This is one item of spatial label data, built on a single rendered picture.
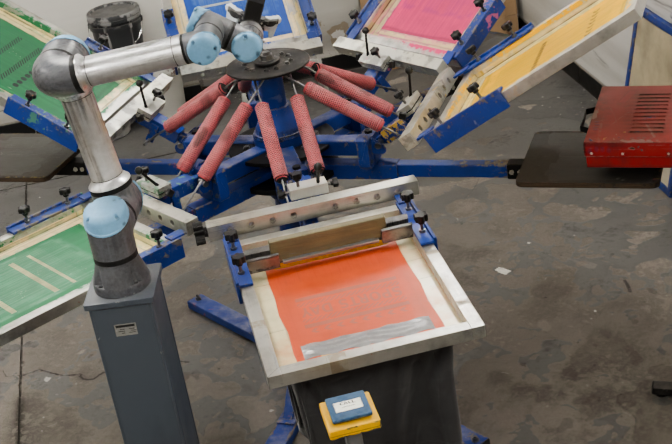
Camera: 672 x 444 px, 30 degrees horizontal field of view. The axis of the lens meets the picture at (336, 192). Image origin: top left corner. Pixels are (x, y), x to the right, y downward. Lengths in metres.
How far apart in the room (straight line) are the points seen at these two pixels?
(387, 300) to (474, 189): 2.76
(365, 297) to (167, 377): 0.60
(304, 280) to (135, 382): 0.61
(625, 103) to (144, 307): 1.80
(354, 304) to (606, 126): 1.07
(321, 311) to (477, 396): 1.35
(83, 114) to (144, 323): 0.56
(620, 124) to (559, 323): 1.27
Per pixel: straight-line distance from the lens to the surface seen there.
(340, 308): 3.53
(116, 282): 3.29
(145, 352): 3.38
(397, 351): 3.28
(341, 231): 3.74
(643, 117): 4.14
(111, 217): 3.23
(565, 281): 5.41
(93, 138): 3.30
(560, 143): 4.37
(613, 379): 4.80
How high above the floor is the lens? 2.77
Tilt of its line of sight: 26 degrees down
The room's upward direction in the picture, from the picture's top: 9 degrees counter-clockwise
